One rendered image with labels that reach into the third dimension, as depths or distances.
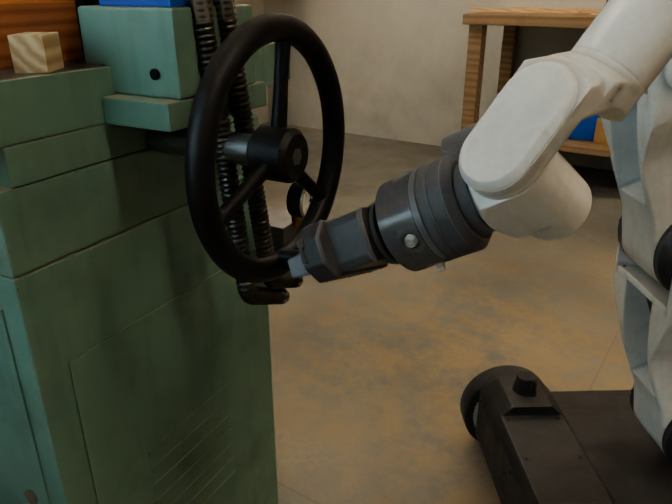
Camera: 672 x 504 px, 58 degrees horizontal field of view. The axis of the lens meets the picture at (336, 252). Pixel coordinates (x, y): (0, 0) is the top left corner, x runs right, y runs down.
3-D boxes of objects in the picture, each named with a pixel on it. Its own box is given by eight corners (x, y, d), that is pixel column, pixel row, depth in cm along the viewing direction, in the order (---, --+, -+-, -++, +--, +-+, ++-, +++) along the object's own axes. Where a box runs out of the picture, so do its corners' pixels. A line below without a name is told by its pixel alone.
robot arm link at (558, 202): (479, 276, 57) (603, 239, 51) (416, 239, 50) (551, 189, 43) (464, 173, 62) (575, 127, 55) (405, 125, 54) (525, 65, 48)
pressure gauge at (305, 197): (302, 235, 99) (301, 187, 95) (282, 231, 100) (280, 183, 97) (321, 223, 104) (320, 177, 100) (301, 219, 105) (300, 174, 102)
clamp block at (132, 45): (178, 101, 63) (168, 7, 60) (85, 91, 69) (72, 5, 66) (259, 82, 75) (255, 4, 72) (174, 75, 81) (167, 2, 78)
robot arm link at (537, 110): (545, 243, 51) (653, 106, 48) (495, 203, 44) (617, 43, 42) (492, 206, 55) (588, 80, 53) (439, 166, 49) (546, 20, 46)
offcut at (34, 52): (32, 68, 65) (25, 31, 63) (64, 68, 65) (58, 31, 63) (14, 73, 61) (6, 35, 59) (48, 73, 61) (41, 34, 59)
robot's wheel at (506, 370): (443, 417, 143) (514, 445, 147) (447, 431, 138) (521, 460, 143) (488, 351, 136) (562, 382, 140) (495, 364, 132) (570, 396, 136)
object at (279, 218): (286, 273, 102) (284, 228, 99) (226, 259, 107) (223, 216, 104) (311, 255, 109) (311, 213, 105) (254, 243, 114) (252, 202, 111)
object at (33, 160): (12, 189, 59) (3, 148, 57) (-112, 162, 68) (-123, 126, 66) (252, 116, 91) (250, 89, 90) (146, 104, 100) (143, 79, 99)
